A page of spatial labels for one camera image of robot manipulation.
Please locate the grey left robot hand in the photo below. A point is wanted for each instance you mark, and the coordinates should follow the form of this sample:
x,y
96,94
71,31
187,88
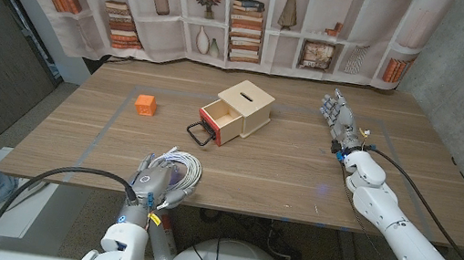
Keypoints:
x,y
155,183

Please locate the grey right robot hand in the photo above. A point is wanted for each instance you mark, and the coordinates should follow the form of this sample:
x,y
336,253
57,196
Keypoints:
x,y
343,123

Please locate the orange block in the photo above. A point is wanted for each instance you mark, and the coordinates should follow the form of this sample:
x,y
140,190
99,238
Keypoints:
x,y
145,105

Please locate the white cylinder with orange label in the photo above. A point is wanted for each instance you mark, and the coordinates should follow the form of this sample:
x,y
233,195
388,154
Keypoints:
x,y
165,249

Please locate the wooden box with slot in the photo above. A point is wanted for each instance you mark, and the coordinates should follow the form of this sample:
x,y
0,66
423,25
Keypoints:
x,y
250,100

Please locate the printed bookshelf backdrop cloth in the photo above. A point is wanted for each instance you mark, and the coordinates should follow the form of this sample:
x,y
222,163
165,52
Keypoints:
x,y
158,36

